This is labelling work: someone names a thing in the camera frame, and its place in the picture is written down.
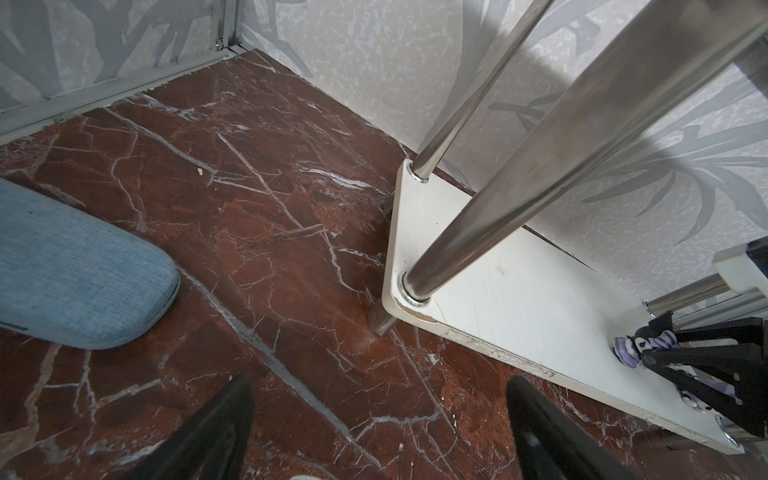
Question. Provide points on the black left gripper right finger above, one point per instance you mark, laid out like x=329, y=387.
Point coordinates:
x=549, y=445

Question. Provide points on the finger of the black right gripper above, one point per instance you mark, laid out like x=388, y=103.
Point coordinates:
x=746, y=330
x=732, y=380

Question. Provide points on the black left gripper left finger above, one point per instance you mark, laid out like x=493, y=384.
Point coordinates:
x=209, y=445

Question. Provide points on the white two-tier shelf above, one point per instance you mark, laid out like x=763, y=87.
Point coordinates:
x=591, y=176

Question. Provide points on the blue fabric glasses case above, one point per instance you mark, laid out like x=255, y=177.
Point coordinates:
x=71, y=278

